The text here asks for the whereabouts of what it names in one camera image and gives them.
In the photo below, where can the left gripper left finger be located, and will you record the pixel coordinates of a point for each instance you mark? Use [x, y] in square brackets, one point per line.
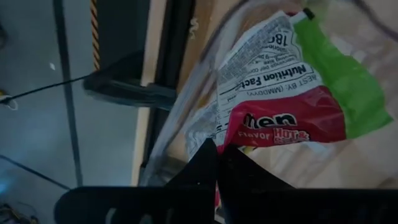
[192, 186]

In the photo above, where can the green chili shrimp noodle pack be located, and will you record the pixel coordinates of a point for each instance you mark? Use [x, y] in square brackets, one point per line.
[280, 93]

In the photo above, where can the black mat with striped edge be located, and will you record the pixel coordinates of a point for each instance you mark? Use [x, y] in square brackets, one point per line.
[121, 31]

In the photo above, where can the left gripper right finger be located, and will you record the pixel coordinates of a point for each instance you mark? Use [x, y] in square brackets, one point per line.
[248, 193]

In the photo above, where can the black aluminium rig frame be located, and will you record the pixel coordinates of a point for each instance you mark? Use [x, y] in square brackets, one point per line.
[174, 40]

